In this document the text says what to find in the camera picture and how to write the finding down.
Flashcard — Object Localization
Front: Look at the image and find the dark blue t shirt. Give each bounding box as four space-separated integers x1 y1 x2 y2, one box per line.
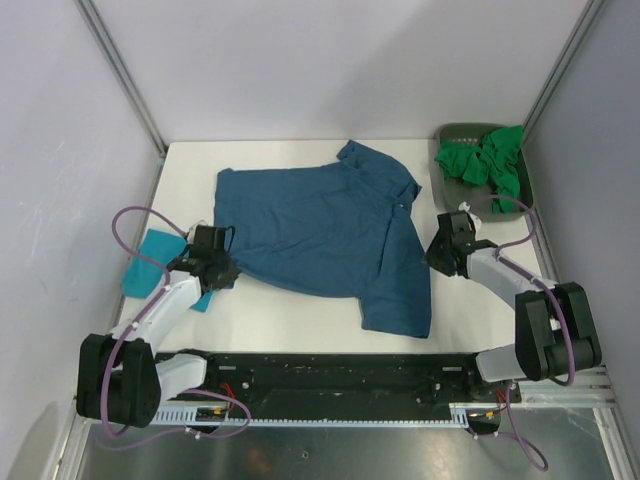
214 140 432 338

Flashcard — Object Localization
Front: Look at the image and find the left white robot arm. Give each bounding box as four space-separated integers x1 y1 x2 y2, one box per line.
76 225 241 428

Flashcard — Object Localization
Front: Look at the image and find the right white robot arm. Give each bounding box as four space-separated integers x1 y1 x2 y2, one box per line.
424 211 602 401

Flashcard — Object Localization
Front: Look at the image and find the grey plastic bin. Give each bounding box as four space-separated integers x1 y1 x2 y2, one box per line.
440 149 533 222

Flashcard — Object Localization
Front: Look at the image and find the teal folded t shirt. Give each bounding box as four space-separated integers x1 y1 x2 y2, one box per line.
121 229 187 299

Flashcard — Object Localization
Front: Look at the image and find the green crumpled t shirt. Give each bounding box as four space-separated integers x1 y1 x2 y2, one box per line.
435 123 523 215

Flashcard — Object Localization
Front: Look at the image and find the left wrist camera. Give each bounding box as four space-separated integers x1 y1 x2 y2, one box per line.
186 220 207 243

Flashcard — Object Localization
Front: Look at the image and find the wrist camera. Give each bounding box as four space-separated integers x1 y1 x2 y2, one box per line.
186 220 207 243
457 202 482 234

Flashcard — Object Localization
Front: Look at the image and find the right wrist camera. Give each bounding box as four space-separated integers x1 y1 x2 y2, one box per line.
457 202 482 234

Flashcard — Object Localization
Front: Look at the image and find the white slotted cable duct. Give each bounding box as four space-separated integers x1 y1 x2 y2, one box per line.
149 403 506 429

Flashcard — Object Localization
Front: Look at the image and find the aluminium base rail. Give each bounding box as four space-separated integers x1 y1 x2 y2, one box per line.
519 209 616 409

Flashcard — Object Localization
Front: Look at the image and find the left aluminium frame post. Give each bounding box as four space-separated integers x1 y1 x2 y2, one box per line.
74 0 168 157

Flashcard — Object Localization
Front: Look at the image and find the aluminium frame post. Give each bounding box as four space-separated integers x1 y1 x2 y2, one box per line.
74 0 168 157
523 0 609 141

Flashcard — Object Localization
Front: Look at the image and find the right aluminium frame post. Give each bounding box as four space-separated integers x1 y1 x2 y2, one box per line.
523 0 609 141

